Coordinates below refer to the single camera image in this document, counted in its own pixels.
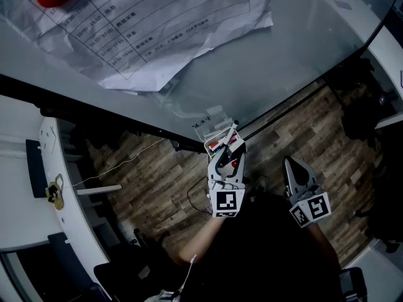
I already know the black backpack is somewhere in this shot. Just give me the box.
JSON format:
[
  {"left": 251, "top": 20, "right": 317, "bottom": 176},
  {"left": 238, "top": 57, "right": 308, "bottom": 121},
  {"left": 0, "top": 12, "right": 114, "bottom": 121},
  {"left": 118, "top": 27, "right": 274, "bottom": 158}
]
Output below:
[{"left": 341, "top": 102, "right": 383, "bottom": 144}]

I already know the person's right forearm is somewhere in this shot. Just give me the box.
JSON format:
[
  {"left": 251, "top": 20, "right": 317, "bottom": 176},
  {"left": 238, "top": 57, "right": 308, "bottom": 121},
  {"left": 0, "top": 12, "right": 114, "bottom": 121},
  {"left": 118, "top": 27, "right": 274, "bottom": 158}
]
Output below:
[{"left": 307, "top": 221, "right": 341, "bottom": 267}]

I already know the white power cable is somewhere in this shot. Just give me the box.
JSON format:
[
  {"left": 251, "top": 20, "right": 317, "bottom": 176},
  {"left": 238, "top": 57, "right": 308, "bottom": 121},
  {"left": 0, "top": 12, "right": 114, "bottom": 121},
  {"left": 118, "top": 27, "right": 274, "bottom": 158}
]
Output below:
[{"left": 62, "top": 138, "right": 166, "bottom": 190}]

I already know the thin white wire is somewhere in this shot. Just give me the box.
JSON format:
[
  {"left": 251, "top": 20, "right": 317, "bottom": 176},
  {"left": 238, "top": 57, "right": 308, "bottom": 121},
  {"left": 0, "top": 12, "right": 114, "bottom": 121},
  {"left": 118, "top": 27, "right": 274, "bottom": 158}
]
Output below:
[{"left": 179, "top": 254, "right": 198, "bottom": 292}]

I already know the white curved desk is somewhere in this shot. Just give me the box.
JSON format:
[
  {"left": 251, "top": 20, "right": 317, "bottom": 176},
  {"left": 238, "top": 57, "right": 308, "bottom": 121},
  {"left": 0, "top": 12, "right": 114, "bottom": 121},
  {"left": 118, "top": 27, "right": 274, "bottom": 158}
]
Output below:
[{"left": 366, "top": 23, "right": 403, "bottom": 130}]

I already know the person's black shirt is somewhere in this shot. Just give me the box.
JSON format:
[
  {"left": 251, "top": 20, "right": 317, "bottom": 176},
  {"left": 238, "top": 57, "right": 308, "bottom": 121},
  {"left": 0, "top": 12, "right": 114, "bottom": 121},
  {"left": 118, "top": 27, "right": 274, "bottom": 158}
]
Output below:
[{"left": 176, "top": 193, "right": 343, "bottom": 302}]

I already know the black office chair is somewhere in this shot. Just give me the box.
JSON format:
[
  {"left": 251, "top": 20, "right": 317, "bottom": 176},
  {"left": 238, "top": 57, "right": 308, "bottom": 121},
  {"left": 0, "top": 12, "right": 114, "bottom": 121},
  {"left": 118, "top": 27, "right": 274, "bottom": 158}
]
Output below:
[
  {"left": 355, "top": 155, "right": 403, "bottom": 254},
  {"left": 93, "top": 228, "right": 177, "bottom": 302}
]

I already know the black desk panel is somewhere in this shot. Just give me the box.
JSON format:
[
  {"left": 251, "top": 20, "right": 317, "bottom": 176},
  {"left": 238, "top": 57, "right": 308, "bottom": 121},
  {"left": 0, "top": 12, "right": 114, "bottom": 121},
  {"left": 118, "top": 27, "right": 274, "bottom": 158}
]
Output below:
[
  {"left": 25, "top": 139, "right": 48, "bottom": 199},
  {"left": 47, "top": 232, "right": 95, "bottom": 302}
]

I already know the grey metal desk bar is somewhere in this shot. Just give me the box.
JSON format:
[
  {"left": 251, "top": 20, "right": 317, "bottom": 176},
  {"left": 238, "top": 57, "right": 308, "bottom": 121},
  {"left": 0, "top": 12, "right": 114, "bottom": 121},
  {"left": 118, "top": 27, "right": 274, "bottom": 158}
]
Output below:
[{"left": 76, "top": 184, "right": 123, "bottom": 196}]

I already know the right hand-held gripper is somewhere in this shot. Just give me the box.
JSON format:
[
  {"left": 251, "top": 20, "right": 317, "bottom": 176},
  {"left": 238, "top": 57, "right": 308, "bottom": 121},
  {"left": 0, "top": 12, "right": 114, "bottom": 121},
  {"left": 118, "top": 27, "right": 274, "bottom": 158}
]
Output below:
[{"left": 284, "top": 155, "right": 332, "bottom": 229}]

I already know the person's grey shoe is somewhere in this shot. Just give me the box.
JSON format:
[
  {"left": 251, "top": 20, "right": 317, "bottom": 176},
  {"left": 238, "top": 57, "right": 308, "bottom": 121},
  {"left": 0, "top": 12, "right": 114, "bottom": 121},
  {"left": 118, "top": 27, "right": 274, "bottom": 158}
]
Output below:
[{"left": 254, "top": 175, "right": 269, "bottom": 198}]

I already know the crumpled printed paper sheet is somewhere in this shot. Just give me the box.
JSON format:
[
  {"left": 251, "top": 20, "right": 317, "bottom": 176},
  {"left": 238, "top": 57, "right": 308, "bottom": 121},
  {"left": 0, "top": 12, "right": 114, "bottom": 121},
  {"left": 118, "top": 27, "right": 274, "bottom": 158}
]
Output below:
[{"left": 0, "top": 0, "right": 274, "bottom": 92}]

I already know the person's left forearm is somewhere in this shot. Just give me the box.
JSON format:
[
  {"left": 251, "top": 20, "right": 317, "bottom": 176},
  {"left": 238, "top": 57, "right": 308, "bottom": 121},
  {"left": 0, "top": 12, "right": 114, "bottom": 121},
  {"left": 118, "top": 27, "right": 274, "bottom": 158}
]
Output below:
[{"left": 174, "top": 217, "right": 226, "bottom": 267}]

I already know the white divided storage bin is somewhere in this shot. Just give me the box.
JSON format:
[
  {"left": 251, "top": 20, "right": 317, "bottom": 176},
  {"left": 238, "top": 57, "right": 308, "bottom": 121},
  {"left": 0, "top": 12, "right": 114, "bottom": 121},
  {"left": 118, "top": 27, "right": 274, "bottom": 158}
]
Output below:
[{"left": 203, "top": 127, "right": 248, "bottom": 172}]

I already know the glass whiteboard black frame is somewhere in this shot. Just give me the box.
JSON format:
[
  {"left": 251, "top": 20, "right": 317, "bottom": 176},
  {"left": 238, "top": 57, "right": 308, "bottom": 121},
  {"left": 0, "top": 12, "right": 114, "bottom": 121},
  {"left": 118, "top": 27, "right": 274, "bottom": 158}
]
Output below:
[{"left": 0, "top": 0, "right": 403, "bottom": 154}]

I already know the white marker pen black cap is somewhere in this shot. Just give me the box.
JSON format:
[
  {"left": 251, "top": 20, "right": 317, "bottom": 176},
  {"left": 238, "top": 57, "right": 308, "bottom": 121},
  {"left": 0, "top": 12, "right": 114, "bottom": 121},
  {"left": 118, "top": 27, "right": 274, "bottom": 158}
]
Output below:
[{"left": 224, "top": 120, "right": 239, "bottom": 147}]

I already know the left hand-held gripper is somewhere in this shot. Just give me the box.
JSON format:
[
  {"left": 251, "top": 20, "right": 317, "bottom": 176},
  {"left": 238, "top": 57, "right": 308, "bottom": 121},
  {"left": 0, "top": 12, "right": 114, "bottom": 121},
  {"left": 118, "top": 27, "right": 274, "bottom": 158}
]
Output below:
[{"left": 206, "top": 146, "right": 247, "bottom": 219}]

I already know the set of coloured marker pens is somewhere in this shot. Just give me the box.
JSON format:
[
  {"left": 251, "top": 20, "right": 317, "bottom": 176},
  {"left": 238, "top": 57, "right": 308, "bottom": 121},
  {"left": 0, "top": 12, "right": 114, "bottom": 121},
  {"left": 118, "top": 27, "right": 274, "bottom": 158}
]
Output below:
[{"left": 208, "top": 140, "right": 239, "bottom": 153}]

